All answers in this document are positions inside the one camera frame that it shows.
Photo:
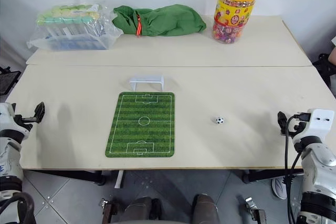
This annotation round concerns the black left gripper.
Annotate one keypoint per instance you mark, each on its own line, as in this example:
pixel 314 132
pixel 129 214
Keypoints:
pixel 25 122

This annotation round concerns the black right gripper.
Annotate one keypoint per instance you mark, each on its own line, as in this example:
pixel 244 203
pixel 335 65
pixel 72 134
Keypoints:
pixel 293 127

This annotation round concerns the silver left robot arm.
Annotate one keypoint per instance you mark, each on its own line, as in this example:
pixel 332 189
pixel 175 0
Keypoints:
pixel 10 155

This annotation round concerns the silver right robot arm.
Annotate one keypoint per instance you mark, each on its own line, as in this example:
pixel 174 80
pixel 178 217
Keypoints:
pixel 319 171

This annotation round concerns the miniature soccer ball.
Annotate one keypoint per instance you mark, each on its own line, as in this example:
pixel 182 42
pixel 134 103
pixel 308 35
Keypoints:
pixel 219 120

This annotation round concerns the green soccer field mat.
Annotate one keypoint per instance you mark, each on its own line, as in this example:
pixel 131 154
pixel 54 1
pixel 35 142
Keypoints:
pixel 143 124

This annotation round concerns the black chair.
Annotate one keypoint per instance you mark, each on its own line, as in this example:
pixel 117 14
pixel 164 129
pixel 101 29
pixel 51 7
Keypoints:
pixel 8 79
pixel 324 68

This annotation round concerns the black table foot bar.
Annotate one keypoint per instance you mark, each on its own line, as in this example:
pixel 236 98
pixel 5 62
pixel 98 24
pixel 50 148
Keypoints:
pixel 73 175
pixel 270 174

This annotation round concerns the white sneaker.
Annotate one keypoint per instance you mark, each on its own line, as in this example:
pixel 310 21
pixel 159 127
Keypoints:
pixel 278 187

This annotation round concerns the clear plastic bag of supplies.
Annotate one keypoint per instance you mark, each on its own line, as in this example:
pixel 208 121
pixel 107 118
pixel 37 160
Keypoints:
pixel 73 27

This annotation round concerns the white table leg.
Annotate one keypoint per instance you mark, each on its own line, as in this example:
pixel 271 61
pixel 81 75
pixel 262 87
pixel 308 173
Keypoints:
pixel 119 179

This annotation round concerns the small white goal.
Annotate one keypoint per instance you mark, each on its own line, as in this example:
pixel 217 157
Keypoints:
pixel 147 79

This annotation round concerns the dark rounded robot leg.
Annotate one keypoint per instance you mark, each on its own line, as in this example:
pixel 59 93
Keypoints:
pixel 140 211
pixel 206 209

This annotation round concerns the candy jar with orange lid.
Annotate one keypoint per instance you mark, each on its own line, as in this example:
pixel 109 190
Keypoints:
pixel 233 14

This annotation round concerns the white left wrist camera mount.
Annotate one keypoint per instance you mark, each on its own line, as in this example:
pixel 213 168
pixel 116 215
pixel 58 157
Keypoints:
pixel 5 115

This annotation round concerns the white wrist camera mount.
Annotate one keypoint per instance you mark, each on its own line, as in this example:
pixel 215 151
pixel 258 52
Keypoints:
pixel 319 124
pixel 5 115

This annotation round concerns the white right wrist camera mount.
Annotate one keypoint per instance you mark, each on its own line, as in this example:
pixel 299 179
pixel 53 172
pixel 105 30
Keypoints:
pixel 319 124

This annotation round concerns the metal foot bracket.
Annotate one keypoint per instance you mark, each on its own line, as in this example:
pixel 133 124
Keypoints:
pixel 109 209
pixel 254 208

